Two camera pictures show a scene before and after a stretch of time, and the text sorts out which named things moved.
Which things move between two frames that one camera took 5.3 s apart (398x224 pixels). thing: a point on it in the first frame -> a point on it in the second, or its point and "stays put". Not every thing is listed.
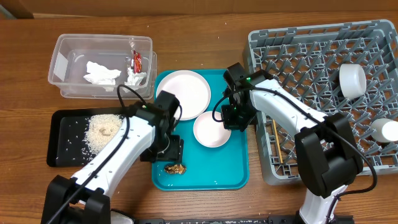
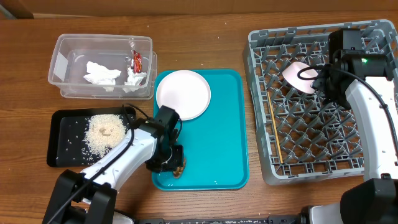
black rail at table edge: [277, 219] stays put
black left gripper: [175, 152] -> [154, 167]
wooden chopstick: [278, 140] stays put
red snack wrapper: [137, 62] stays put
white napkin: [100, 75] stays put
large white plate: [191, 91] stays put
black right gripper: [234, 117] -> [321, 83]
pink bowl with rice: [210, 133] -> [290, 73]
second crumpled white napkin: [134, 79] stays put
